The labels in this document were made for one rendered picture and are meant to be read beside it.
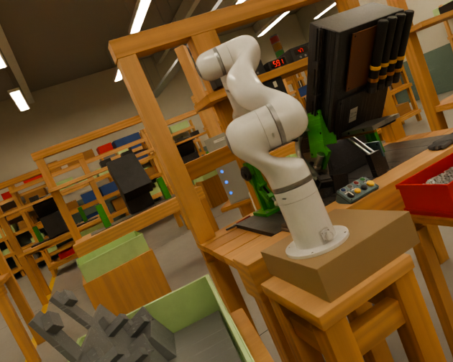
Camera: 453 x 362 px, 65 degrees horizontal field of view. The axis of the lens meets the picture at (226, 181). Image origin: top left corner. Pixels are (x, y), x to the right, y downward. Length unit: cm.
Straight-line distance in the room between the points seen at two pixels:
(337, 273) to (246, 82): 60
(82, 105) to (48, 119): 103
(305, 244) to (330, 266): 12
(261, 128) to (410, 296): 60
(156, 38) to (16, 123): 997
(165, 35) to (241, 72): 81
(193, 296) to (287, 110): 62
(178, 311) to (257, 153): 53
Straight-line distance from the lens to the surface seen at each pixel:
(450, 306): 165
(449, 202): 134
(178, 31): 191
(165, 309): 114
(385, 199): 154
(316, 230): 101
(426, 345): 119
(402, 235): 108
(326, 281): 94
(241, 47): 125
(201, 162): 188
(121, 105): 1178
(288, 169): 96
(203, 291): 114
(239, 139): 95
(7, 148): 1159
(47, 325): 82
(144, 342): 96
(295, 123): 97
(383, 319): 108
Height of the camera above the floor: 133
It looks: 7 degrees down
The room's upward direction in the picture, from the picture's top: 23 degrees counter-clockwise
